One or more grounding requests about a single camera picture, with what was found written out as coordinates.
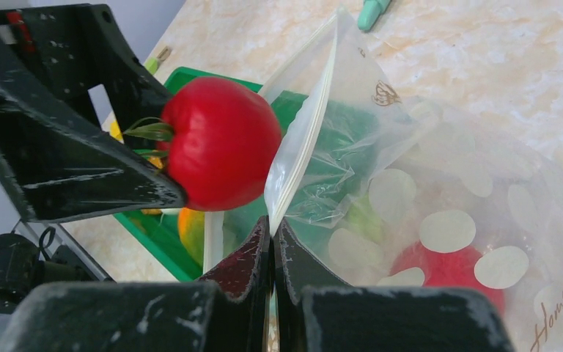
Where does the mint green marker pen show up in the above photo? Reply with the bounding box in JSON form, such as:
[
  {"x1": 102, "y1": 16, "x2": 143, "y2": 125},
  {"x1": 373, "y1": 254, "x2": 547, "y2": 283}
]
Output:
[{"x1": 357, "y1": 0, "x2": 391, "y2": 32}]

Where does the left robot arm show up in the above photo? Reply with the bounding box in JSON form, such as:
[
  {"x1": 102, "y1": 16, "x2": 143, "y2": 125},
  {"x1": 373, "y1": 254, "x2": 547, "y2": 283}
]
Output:
[{"x1": 0, "y1": 4, "x2": 187, "y2": 314}]

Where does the red tomato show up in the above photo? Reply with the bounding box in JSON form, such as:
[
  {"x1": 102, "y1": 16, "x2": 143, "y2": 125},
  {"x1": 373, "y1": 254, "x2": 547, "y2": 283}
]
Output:
[{"x1": 124, "y1": 76, "x2": 282, "y2": 211}]

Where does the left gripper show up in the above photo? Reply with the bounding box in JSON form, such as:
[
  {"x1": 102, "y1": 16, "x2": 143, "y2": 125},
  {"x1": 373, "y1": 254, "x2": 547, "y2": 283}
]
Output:
[{"x1": 0, "y1": 4, "x2": 186, "y2": 222}]

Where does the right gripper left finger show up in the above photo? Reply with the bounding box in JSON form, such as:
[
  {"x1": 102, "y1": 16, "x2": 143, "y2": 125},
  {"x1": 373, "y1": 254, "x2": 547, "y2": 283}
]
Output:
[{"x1": 0, "y1": 216, "x2": 271, "y2": 351}]

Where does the green plastic tray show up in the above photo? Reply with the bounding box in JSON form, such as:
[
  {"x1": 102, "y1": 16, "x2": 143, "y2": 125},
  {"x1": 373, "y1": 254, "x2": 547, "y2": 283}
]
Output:
[{"x1": 114, "y1": 66, "x2": 380, "y2": 283}]

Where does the wooden green block stick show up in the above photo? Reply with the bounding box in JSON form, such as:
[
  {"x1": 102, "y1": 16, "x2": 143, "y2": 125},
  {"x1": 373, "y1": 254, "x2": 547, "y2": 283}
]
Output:
[{"x1": 144, "y1": 46, "x2": 172, "y2": 74}]

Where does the clear dotted zip bag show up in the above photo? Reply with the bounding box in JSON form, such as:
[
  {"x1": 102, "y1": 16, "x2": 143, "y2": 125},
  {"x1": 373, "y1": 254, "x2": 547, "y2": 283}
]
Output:
[{"x1": 260, "y1": 7, "x2": 563, "y2": 351}]

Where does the orange green mango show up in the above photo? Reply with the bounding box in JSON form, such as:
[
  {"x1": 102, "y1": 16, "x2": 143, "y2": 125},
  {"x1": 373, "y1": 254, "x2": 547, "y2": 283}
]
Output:
[{"x1": 177, "y1": 208, "x2": 205, "y2": 267}]

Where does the red apple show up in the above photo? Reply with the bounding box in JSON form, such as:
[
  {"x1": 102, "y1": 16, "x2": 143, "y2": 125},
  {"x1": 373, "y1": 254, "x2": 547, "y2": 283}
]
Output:
[{"x1": 390, "y1": 241, "x2": 505, "y2": 314}]

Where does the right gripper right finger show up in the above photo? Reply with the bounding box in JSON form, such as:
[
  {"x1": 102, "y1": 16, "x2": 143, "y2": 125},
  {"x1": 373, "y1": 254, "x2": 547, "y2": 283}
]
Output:
[{"x1": 272, "y1": 221, "x2": 513, "y2": 351}]

